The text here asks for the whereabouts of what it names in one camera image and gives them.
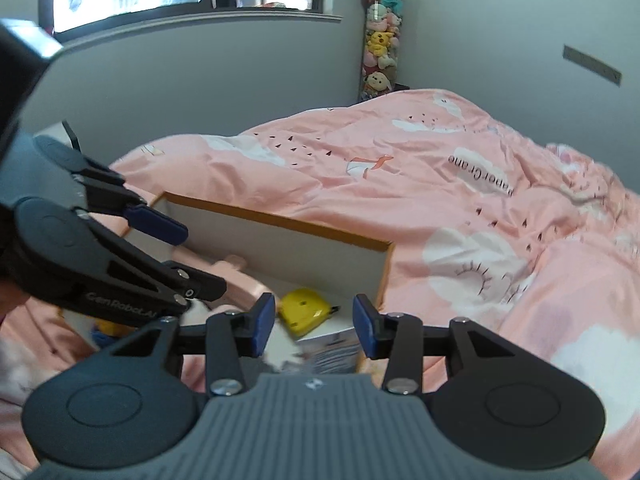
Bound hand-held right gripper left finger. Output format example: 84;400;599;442
115;292;277;395

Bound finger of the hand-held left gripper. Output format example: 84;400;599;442
75;219;228;321
75;172;190;246

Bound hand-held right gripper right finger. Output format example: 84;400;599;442
352;294;516;394

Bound yellow tape measure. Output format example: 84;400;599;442
277;287;342;336

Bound white printed box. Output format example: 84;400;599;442
292;327;366;376

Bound pink embossed wallet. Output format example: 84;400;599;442
200;255;273;321

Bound orange cardboard box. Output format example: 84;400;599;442
60;191;395;376

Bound small yellow toy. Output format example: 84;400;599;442
91;316;132;339

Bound white bedside cabinet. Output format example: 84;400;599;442
35;120;83;153

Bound pink printed blanket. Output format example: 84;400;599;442
0;89;640;480

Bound tall tube of plush toys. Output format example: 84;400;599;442
357;0;405;103

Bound grey wall strip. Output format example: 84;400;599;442
562;44;623;87

